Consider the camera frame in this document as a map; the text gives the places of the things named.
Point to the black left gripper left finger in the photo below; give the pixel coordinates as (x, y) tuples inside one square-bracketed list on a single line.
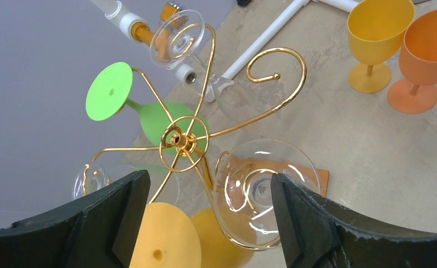
[(97, 230)]

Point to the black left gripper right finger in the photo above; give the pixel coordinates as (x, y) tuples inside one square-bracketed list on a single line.
[(318, 232)]

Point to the yellow-orange plastic goblet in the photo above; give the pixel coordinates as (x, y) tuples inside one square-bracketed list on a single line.
[(169, 238)]

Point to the small clear glass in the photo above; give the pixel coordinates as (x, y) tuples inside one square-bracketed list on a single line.
[(96, 177)]

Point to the clear wine glass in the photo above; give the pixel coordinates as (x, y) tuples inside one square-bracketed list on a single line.
[(235, 101), (242, 189)]

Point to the green plastic goblet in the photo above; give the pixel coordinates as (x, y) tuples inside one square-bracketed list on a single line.
[(109, 92)]

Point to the orange plastic goblet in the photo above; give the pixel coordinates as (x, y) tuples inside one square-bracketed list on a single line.
[(417, 91)]

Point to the yellow plastic goblet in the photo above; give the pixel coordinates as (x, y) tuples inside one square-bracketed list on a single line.
[(375, 33)]

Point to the yellow faucet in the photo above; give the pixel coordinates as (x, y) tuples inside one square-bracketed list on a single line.
[(141, 32)]

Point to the gold wire wine glass rack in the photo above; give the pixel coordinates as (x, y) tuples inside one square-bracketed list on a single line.
[(194, 145)]

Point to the white PVC pipe frame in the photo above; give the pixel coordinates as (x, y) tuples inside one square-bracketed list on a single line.
[(318, 28)]

